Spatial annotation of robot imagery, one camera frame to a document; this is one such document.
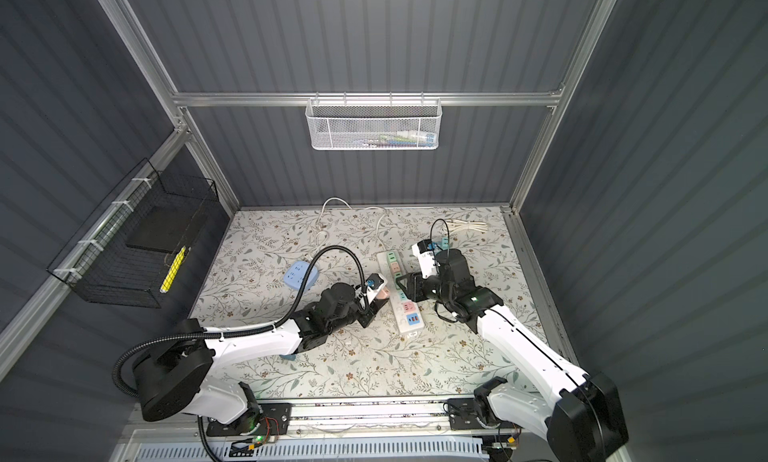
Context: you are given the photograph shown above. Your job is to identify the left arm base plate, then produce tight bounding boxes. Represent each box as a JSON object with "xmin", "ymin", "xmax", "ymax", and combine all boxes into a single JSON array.
[{"xmin": 205, "ymin": 403, "xmax": 293, "ymax": 437}]

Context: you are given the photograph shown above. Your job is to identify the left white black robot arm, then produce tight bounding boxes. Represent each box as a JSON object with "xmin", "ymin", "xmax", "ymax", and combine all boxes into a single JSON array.
[{"xmin": 132, "ymin": 273, "xmax": 389, "ymax": 425}]

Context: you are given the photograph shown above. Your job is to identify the black pad in basket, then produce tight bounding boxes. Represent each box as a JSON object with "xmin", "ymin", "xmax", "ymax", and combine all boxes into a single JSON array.
[{"xmin": 126, "ymin": 206, "xmax": 207, "ymax": 254}]

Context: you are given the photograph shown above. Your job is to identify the black wire wall basket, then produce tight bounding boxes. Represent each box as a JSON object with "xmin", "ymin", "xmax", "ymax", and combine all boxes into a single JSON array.
[{"xmin": 47, "ymin": 159, "xmax": 219, "ymax": 309}]

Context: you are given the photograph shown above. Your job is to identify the floral table mat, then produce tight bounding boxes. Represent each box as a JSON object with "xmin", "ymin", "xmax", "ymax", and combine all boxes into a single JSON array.
[{"xmin": 191, "ymin": 206, "xmax": 543, "ymax": 399}]

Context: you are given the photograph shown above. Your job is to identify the white power strip cable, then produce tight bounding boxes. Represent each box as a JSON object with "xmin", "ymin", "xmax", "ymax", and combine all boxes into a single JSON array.
[{"xmin": 305, "ymin": 196, "xmax": 391, "ymax": 253}]

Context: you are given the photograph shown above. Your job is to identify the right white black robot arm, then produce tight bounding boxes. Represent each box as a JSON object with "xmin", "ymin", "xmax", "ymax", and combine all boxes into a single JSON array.
[{"xmin": 396, "ymin": 273, "xmax": 629, "ymax": 461}]

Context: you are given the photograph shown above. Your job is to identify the white multicolour power strip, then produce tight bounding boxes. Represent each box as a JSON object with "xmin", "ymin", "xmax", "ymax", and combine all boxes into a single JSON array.
[{"xmin": 376, "ymin": 251, "xmax": 425, "ymax": 338}]

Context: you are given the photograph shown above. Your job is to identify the white wire mesh basket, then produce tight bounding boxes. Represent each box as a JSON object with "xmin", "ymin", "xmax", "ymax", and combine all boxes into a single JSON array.
[{"xmin": 305, "ymin": 100, "xmax": 443, "ymax": 151}]

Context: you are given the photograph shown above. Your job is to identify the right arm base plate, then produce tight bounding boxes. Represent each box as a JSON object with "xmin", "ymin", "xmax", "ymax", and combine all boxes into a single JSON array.
[{"xmin": 443, "ymin": 398, "xmax": 521, "ymax": 431}]

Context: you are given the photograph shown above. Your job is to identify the yellow marker pen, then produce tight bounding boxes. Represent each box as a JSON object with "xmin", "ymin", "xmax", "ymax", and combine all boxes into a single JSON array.
[{"xmin": 159, "ymin": 246, "xmax": 188, "ymax": 294}]

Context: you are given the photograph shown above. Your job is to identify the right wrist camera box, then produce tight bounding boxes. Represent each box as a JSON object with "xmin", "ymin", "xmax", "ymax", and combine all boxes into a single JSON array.
[{"xmin": 411, "ymin": 240, "xmax": 475, "ymax": 291}]

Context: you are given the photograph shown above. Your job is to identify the black corrugated cable hose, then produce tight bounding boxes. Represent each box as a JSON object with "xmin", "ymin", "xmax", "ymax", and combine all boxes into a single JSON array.
[{"xmin": 111, "ymin": 244, "xmax": 367, "ymax": 462}]

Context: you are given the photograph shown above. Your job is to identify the blue triangular socket adapter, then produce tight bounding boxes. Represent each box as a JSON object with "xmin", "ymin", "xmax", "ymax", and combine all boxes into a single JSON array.
[{"xmin": 283, "ymin": 261, "xmax": 319, "ymax": 291}]

